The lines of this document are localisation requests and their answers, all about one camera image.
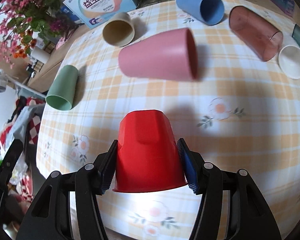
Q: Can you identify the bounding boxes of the blue probiotic box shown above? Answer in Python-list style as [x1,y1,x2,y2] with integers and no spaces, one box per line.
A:
[63,0,138,29]

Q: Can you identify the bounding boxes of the green plastic cup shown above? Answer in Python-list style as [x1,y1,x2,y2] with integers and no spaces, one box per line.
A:
[46,65,79,111]

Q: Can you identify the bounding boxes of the red plastic cup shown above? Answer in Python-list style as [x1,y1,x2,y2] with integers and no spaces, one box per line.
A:
[113,109,187,193]

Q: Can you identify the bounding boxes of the translucent brown cup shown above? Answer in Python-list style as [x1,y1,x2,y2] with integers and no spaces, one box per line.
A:
[229,5,283,62]

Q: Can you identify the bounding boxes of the blue plastic cup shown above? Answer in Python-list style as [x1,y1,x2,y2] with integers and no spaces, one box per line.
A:
[176,0,225,25]

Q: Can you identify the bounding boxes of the white plastic cup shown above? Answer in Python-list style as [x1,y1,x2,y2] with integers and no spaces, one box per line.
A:
[278,44,300,80]

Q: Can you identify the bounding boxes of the yellow plaid floral tablecloth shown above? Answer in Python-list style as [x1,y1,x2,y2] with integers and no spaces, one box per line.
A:
[37,1,300,237]

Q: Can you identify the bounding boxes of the beige plastic cup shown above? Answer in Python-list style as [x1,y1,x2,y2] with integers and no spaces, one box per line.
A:
[102,12,135,47]

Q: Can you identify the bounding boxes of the pink artificial flower bouquet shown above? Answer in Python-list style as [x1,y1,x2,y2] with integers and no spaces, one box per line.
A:
[0,0,76,68]

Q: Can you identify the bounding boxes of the pink plastic cup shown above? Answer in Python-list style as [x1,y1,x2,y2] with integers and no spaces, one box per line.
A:
[119,28,198,82]

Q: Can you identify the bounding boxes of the white ribbed vase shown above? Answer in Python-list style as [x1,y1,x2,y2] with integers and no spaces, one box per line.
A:
[31,47,50,64]

